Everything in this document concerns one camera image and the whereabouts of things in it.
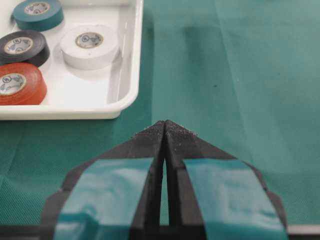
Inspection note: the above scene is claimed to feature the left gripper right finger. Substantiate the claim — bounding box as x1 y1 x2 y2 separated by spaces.
164 120 288 240

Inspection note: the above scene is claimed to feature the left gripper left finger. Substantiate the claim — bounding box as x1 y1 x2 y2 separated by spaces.
41 121 165 240

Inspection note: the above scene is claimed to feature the red tape roll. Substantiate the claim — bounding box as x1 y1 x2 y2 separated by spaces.
0 62 47 106

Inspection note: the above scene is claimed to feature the white tape roll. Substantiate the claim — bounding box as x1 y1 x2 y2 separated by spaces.
59 24 120 70

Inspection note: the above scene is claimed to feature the black tape roll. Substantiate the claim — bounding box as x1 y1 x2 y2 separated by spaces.
0 30 50 67

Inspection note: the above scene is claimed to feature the green tape roll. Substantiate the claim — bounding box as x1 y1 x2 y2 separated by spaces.
12 0 64 32

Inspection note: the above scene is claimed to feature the white plastic tray case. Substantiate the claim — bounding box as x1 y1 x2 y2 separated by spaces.
0 0 144 120

